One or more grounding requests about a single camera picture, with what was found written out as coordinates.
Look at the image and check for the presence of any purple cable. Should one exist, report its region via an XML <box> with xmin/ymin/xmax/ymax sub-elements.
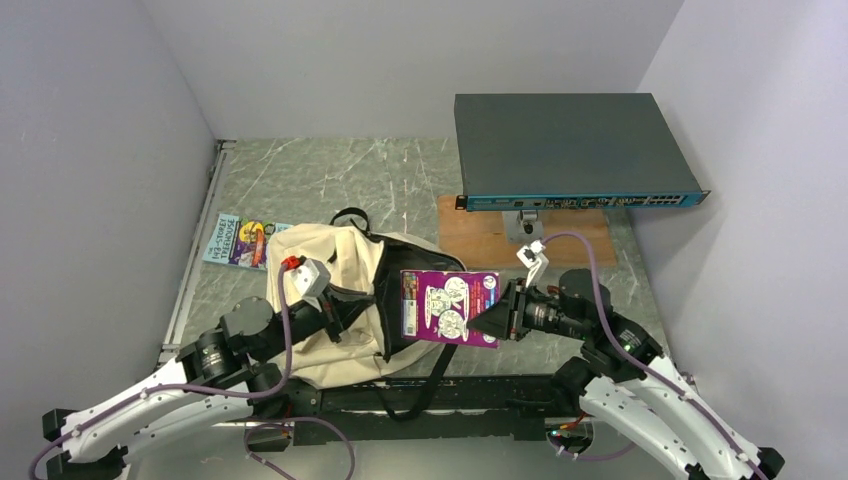
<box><xmin>27</xmin><ymin>261</ymin><xmax>357</xmax><ymax>480</ymax></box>
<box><xmin>539</xmin><ymin>231</ymin><xmax>773</xmax><ymax>480</ymax></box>

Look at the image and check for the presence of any black base frame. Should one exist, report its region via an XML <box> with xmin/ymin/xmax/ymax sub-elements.
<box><xmin>246</xmin><ymin>375</ymin><xmax>587</xmax><ymax>452</ymax></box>

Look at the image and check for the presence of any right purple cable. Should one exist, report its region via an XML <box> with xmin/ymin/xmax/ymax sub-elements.
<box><xmin>539</xmin><ymin>231</ymin><xmax>773</xmax><ymax>480</ymax></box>

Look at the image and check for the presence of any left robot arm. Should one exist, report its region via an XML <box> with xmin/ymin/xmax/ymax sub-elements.
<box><xmin>31</xmin><ymin>286</ymin><xmax>376</xmax><ymax>479</ymax></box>

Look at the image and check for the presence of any light blue book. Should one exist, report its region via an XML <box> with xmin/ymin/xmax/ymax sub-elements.
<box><xmin>202</xmin><ymin>213</ymin><xmax>291</xmax><ymax>271</ymax></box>

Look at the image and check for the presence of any purple treehouse book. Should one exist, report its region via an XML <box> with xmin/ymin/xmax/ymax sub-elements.
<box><xmin>401</xmin><ymin>270</ymin><xmax>501</xmax><ymax>349</ymax></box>

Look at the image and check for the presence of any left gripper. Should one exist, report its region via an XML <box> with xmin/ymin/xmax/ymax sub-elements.
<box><xmin>255</xmin><ymin>281</ymin><xmax>377</xmax><ymax>362</ymax></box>

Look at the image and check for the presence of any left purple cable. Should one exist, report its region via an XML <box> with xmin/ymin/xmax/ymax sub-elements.
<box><xmin>27</xmin><ymin>261</ymin><xmax>357</xmax><ymax>480</ymax></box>

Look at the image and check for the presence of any aluminium rail frame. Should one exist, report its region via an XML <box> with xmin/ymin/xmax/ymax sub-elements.
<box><xmin>105</xmin><ymin>139</ymin><xmax>293</xmax><ymax>480</ymax></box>

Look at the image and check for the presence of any dark network switch box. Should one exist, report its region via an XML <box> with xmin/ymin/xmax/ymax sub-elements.
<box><xmin>453</xmin><ymin>93</ymin><xmax>710</xmax><ymax>212</ymax></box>

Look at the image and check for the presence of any wooden board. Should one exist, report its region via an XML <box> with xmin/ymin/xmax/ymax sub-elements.
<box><xmin>437</xmin><ymin>194</ymin><xmax>619</xmax><ymax>270</ymax></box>

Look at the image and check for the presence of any beige canvas backpack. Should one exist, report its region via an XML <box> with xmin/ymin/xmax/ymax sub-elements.
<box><xmin>266</xmin><ymin>207</ymin><xmax>465</xmax><ymax>389</ymax></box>

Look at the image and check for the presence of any metal switch stand bracket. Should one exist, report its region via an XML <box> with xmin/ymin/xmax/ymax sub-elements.
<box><xmin>501</xmin><ymin>210</ymin><xmax>544</xmax><ymax>245</ymax></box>

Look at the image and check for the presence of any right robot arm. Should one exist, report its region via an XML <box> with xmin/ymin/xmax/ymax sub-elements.
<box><xmin>468</xmin><ymin>269</ymin><xmax>785</xmax><ymax>479</ymax></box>

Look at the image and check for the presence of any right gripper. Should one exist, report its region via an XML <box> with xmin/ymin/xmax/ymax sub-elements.
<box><xmin>466</xmin><ymin>276</ymin><xmax>587</xmax><ymax>339</ymax></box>

